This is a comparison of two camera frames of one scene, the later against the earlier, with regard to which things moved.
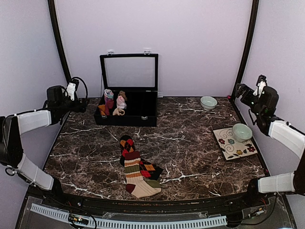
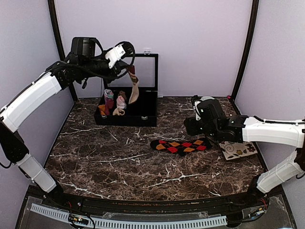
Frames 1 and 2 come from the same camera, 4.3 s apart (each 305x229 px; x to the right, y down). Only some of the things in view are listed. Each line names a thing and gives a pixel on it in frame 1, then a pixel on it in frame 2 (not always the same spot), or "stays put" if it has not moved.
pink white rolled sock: x=120 y=102 stays put
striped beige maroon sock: x=135 y=184 to x=132 y=74
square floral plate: x=232 y=148 stays put
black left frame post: x=55 y=26 stays put
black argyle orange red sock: x=149 y=171 to x=182 y=148
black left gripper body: x=77 y=108 to x=109 y=78
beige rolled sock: x=118 y=111 stays put
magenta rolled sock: x=109 y=103 stays put
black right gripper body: x=245 y=99 to x=207 y=128
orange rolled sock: x=102 y=108 stays put
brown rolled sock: x=122 y=93 stays put
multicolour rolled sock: x=108 y=93 stays put
